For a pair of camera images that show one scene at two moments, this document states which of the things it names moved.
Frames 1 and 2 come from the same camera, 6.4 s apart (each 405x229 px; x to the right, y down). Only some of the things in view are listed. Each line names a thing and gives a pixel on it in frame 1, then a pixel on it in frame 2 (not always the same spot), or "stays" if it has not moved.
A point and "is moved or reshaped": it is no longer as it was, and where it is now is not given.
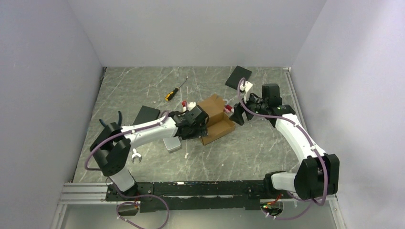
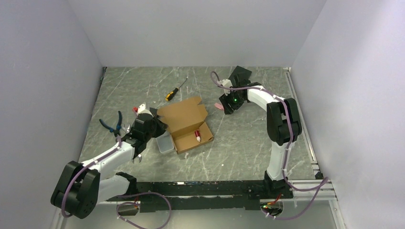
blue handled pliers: (120, 121) stays
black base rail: (159, 196) stays
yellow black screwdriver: (172, 93) stays
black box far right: (238, 73) stays
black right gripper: (237, 117) to (225, 100)
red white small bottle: (228, 109) is moved or reshaped
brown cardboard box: (219, 123) is moved or reshaped
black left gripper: (201, 131) to (162, 126)
